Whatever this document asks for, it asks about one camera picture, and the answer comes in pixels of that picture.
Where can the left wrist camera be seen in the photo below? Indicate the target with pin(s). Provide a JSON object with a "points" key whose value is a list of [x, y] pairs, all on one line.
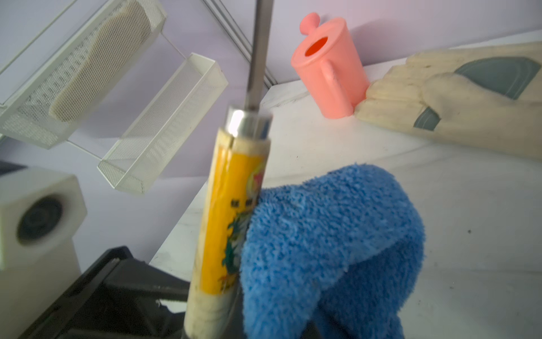
{"points": [[41, 211]]}

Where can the lower white mesh shelf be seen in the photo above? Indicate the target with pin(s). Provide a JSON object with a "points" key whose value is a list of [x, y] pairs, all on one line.
{"points": [[142, 153]]}

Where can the pink watering can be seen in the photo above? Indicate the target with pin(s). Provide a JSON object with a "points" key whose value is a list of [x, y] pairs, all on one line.
{"points": [[328, 64]]}

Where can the blue microfibre rag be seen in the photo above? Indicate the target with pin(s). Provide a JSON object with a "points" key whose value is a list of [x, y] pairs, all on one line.
{"points": [[342, 251]]}

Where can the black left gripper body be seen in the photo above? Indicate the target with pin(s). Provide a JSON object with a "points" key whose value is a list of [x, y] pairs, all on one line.
{"points": [[117, 297]]}

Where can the upper white mesh shelf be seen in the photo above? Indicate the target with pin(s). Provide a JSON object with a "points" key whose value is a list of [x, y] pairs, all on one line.
{"points": [[25, 116]]}

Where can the small sickle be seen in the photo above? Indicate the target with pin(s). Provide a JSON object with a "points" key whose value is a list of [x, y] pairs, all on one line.
{"points": [[240, 157]]}

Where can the white mesh shelf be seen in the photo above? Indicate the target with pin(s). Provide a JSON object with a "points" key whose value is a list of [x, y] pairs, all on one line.
{"points": [[25, 116], [142, 153]]}

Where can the beige glove in shelf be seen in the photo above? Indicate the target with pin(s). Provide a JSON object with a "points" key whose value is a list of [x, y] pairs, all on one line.
{"points": [[116, 42]]}

